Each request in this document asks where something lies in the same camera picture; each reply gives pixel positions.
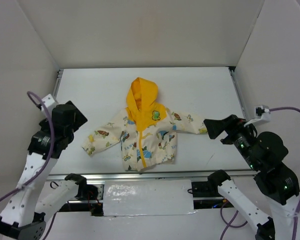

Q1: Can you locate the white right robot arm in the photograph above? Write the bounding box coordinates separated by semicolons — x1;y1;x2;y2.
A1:
204;115;300;240

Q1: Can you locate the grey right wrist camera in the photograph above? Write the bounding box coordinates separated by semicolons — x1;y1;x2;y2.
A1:
244;105;271;127

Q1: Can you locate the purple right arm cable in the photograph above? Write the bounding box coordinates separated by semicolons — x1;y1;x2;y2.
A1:
219;106;300;240

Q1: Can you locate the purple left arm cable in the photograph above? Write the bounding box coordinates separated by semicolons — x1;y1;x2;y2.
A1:
0;91;56;240

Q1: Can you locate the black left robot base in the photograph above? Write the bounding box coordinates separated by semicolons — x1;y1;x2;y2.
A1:
60;184;105;217

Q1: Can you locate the aluminium left side rail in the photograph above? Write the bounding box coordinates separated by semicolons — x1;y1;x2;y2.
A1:
52;69;64;99

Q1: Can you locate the cream printed kids jacket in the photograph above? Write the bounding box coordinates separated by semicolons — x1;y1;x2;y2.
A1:
82;77;208;172

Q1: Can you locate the aluminium table edge rail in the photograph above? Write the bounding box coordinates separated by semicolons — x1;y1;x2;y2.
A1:
46;170;256;184

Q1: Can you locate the white front cover panel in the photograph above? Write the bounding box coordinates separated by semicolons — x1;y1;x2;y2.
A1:
103;179;195;217

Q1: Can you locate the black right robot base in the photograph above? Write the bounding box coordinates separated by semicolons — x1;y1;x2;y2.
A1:
187;181;227;210

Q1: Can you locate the aluminium right side rail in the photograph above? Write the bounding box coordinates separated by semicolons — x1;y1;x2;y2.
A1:
228;66;249;119

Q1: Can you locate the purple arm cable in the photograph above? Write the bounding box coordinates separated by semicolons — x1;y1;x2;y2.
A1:
219;106;300;240
0;91;56;240

